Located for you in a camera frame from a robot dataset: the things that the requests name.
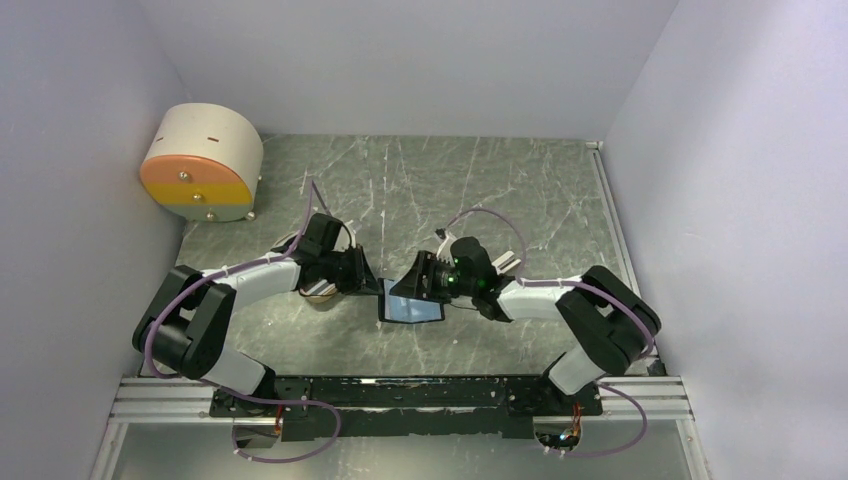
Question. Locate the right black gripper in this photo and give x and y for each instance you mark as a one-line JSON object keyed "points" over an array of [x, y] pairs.
{"points": [[414, 284]]}

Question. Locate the black leather card holder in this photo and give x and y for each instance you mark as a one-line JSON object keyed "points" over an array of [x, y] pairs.
{"points": [[402, 310]]}

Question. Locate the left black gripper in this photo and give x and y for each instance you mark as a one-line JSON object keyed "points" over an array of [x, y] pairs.
{"points": [[363, 279]]}

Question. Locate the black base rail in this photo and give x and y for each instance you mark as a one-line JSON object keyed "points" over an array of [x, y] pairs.
{"points": [[310, 408]]}

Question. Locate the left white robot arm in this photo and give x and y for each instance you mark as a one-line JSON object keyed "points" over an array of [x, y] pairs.
{"points": [[186, 324]]}

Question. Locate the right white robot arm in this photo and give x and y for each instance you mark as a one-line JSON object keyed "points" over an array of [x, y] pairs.
{"points": [[613, 326]]}

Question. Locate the round pastel drawer box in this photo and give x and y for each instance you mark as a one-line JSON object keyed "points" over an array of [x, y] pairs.
{"points": [[204, 163]]}

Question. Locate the beige wooden card tray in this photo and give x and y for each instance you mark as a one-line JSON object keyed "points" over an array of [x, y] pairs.
{"points": [[316, 293]]}

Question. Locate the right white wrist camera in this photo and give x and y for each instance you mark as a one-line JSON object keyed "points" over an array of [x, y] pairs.
{"points": [[442, 242]]}

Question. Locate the small white wooden block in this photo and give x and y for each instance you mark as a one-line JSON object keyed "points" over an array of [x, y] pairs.
{"points": [[506, 262]]}

